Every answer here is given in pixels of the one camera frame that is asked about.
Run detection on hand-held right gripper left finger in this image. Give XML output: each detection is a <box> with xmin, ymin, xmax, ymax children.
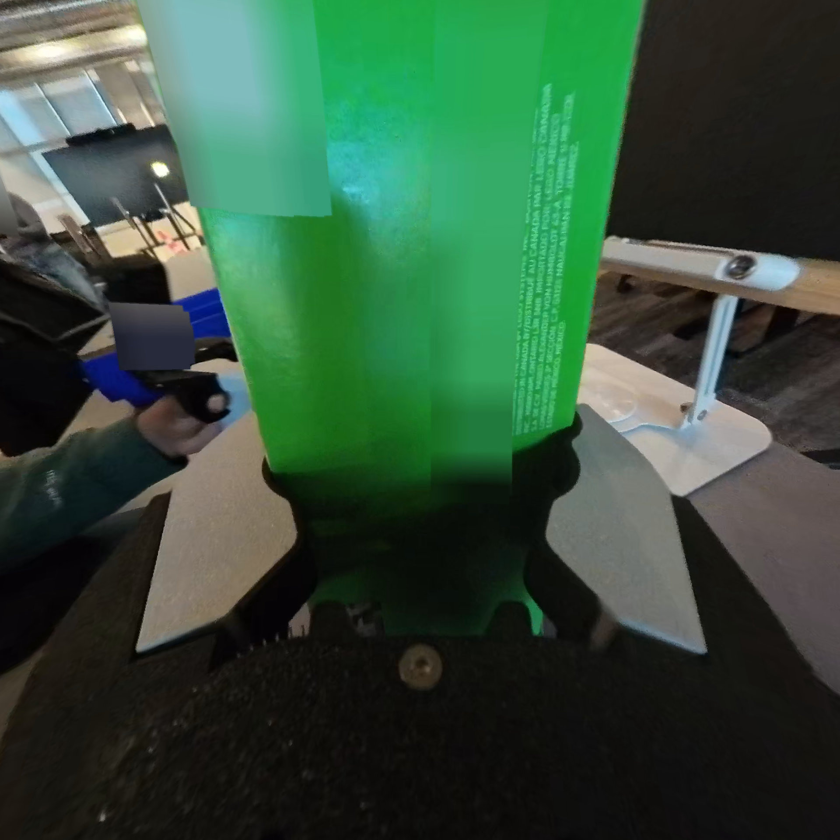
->
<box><xmin>134</xmin><ymin>408</ymin><xmax>319</xmax><ymax>655</ymax></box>

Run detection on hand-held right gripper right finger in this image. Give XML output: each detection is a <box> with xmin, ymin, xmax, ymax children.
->
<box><xmin>524</xmin><ymin>402</ymin><xmax>710</xmax><ymax>656</ymax></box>

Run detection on blue plastic bin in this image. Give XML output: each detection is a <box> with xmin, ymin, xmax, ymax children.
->
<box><xmin>172</xmin><ymin>287</ymin><xmax>231</xmax><ymax>342</ymax></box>

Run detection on green toy brick box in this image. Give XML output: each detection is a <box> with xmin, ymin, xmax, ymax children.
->
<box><xmin>197</xmin><ymin>0</ymin><xmax>647</xmax><ymax>637</ymax></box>

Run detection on person's left forearm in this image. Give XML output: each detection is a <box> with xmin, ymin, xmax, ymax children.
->
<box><xmin>0</xmin><ymin>420</ymin><xmax>189</xmax><ymax>573</ymax></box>

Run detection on grey desk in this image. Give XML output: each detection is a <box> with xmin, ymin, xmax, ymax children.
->
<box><xmin>0</xmin><ymin>249</ymin><xmax>840</xmax><ymax>697</ymax></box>

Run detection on person's left hand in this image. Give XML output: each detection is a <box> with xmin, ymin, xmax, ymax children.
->
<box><xmin>134</xmin><ymin>392</ymin><xmax>222</xmax><ymax>462</ymax></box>

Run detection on white metal stand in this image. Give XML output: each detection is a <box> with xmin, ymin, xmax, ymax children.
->
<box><xmin>583</xmin><ymin>236</ymin><xmax>803</xmax><ymax>497</ymax></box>

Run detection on black display screen on stand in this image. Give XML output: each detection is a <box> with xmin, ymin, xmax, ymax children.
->
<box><xmin>41</xmin><ymin>123</ymin><xmax>201</xmax><ymax>260</ymax></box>

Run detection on black wood-framed board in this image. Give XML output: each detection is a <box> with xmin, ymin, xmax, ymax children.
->
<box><xmin>598</xmin><ymin>0</ymin><xmax>840</xmax><ymax>317</ymax></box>

